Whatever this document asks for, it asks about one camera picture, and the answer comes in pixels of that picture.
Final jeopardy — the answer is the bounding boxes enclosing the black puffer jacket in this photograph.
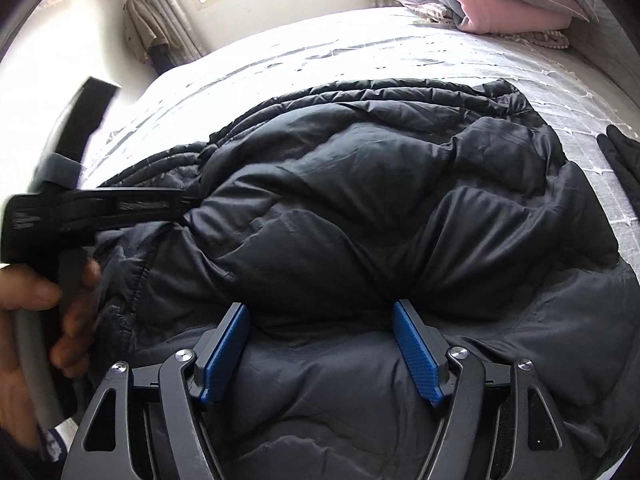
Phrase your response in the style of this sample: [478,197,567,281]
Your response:
[89,79,639,479]

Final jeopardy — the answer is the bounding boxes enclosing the beige hanging clothes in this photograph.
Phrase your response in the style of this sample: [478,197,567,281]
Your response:
[122,0,176,75]

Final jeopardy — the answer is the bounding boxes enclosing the person's left hand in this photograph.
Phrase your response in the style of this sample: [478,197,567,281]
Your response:
[1,259,101,452]

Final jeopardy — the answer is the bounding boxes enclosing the black glove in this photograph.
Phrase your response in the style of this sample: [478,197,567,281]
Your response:
[597,125,640,209]

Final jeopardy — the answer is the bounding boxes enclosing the grey white bedspread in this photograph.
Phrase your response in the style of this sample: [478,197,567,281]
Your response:
[80,8,639,266]

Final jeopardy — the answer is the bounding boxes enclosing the grey padded headboard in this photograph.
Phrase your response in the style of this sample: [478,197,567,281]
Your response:
[566,0,639,106]

